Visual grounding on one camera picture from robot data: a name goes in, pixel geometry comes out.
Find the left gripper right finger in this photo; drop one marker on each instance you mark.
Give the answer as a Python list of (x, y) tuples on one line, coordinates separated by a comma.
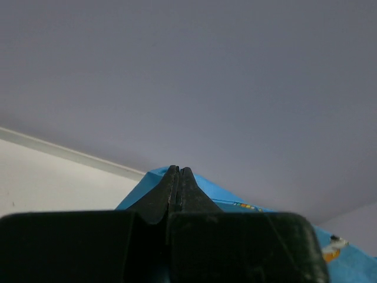
[(191, 198)]

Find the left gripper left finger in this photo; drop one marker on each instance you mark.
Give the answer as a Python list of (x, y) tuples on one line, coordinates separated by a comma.
[(155, 197)]

